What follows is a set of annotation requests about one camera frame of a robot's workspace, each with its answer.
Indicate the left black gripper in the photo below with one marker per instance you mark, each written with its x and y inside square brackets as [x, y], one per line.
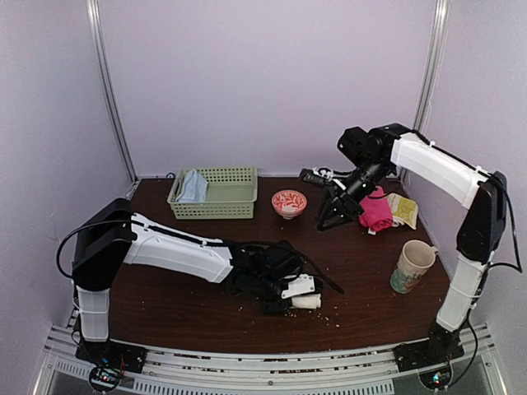
[269, 309]

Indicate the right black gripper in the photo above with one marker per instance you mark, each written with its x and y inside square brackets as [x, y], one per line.
[348, 203]

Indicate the white towel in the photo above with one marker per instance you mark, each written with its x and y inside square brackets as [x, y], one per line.
[311, 301]

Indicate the light blue towel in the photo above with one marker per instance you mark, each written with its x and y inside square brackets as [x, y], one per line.
[194, 188]

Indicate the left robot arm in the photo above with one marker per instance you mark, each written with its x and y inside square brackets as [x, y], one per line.
[116, 235]

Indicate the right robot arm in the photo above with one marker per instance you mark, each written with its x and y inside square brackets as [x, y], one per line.
[478, 196]

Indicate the pink towel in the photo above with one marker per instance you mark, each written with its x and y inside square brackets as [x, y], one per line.
[377, 215]

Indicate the red patterned white bowl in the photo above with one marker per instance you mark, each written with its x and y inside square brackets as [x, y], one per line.
[289, 204]

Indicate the yellow patterned cloth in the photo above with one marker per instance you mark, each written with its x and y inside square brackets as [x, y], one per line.
[404, 211]

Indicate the cream floral mug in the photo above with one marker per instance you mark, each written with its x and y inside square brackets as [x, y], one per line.
[415, 259]

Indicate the green plastic basket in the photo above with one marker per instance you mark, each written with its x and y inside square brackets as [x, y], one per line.
[232, 193]

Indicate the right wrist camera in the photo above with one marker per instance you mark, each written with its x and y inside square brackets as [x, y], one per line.
[320, 177]

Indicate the front aluminium rail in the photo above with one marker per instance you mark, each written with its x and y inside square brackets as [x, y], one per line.
[371, 370]

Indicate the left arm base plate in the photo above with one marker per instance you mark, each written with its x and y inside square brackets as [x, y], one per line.
[115, 355]

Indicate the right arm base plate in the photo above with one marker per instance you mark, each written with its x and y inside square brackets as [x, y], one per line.
[418, 355]

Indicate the right aluminium frame post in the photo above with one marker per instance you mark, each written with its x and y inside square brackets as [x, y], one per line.
[433, 65]

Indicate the aluminium frame post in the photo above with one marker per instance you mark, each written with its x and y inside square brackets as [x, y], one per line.
[433, 65]
[97, 34]

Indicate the left aluminium frame post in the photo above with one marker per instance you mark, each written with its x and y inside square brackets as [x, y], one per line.
[97, 34]

